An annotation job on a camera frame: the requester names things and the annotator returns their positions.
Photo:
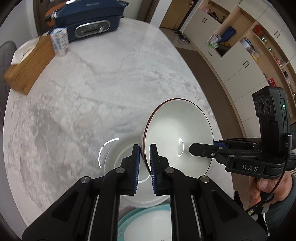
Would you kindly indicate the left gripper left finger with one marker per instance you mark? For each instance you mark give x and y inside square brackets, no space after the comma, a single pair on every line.
[126,176]

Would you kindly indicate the grey quilted chair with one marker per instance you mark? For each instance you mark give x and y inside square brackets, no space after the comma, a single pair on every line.
[7,50]

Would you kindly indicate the white and wood wall cabinet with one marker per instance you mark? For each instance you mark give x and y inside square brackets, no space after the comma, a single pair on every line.
[248,46]

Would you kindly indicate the large teal floral plate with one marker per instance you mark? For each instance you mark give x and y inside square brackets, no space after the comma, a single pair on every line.
[143,224]

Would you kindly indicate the wooden tissue box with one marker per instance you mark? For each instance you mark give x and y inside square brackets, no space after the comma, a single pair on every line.
[22,77]

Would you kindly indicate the white tissue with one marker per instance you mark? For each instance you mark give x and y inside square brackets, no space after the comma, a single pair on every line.
[23,51]

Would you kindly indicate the navy electric grill appliance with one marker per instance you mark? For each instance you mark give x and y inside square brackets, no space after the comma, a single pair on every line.
[86,18]

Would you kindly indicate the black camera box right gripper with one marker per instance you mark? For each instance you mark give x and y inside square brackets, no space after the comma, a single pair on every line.
[274,118]

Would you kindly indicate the white bowl with dark rim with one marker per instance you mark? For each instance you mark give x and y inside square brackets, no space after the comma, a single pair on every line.
[174,126]

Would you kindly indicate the orange chair back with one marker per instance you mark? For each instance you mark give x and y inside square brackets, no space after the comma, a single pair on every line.
[48,16]

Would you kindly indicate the person's right hand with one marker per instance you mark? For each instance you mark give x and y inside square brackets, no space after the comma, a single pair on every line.
[264,185]

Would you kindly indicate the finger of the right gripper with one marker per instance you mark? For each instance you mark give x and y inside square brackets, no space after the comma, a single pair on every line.
[215,151]
[220,143]

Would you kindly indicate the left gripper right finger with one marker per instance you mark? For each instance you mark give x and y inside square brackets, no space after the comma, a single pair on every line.
[160,181]

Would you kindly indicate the grey-green right sleeve forearm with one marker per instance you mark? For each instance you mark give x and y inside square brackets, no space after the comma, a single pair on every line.
[280,218]

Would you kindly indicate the small milk carton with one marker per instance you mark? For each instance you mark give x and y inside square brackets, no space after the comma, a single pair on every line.
[60,42]

